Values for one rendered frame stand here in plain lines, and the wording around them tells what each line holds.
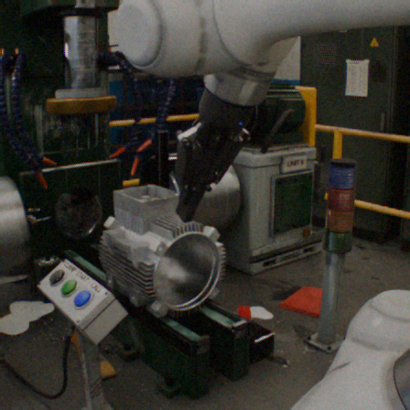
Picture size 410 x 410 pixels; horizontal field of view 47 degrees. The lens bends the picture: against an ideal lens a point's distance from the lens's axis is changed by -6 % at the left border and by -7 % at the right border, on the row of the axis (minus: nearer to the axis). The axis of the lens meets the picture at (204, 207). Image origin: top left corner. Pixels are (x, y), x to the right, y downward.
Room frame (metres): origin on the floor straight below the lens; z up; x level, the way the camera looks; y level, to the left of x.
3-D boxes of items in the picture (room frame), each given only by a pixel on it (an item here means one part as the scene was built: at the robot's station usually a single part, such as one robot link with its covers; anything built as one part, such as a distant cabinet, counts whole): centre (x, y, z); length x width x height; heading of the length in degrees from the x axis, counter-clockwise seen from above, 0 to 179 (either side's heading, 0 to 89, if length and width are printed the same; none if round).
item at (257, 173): (1.58, -0.18, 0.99); 0.35 x 0.31 x 0.37; 128
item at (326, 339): (0.97, -0.28, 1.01); 0.08 x 0.08 x 0.42; 38
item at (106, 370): (0.91, 0.25, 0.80); 0.21 x 0.05 x 0.01; 33
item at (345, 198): (0.97, -0.28, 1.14); 0.06 x 0.06 x 0.04
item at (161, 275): (0.96, 0.09, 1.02); 0.20 x 0.19 x 0.19; 38
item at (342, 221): (0.97, -0.28, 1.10); 0.06 x 0.06 x 0.04
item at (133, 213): (0.99, 0.11, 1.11); 0.12 x 0.11 x 0.07; 38
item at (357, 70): (4.37, -1.37, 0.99); 1.02 x 0.49 x 1.98; 40
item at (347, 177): (0.97, -0.28, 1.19); 0.06 x 0.06 x 0.04
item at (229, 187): (1.42, 0.03, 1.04); 0.41 x 0.25 x 0.25; 128
